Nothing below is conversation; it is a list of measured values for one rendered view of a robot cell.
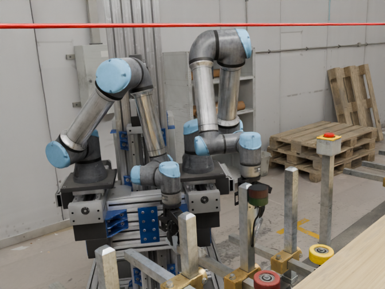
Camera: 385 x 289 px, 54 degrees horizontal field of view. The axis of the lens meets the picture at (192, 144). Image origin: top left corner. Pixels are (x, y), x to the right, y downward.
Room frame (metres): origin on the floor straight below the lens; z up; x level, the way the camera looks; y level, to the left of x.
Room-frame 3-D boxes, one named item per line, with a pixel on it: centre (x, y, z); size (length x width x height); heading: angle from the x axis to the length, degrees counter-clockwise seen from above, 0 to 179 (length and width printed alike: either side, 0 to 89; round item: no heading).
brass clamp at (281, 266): (1.26, -0.33, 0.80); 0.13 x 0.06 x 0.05; 132
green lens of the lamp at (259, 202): (1.07, -0.19, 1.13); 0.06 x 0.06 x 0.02
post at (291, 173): (1.27, -0.35, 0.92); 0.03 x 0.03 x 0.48; 42
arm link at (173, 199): (1.33, 0.09, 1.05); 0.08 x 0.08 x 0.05
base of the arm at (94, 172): (1.63, 0.47, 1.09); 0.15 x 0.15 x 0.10
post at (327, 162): (1.45, -0.54, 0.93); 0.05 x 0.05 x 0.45; 42
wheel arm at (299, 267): (1.28, -0.29, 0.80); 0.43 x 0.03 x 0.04; 42
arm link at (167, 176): (1.33, 0.09, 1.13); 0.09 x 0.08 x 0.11; 68
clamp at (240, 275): (1.09, -0.15, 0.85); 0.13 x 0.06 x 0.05; 132
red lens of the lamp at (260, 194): (1.07, -0.19, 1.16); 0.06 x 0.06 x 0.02
